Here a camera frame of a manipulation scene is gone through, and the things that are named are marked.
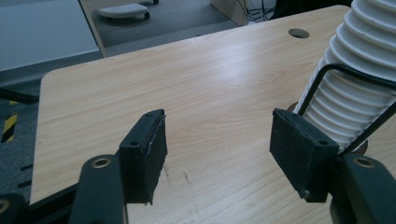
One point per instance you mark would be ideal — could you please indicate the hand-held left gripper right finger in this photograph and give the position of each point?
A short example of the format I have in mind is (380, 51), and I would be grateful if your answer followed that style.
(300, 155)

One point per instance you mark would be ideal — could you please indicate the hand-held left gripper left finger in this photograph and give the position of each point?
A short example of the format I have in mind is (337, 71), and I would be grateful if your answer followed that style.
(141, 161)

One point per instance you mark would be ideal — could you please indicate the stack of white paper cups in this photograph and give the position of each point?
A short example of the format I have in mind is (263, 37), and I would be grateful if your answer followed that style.
(355, 56)

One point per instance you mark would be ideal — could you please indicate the yellow and black floor tape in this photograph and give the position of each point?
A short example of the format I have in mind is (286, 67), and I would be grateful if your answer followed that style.
(9, 126)

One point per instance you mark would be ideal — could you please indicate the white cabinet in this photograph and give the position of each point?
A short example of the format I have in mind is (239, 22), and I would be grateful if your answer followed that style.
(40, 28)

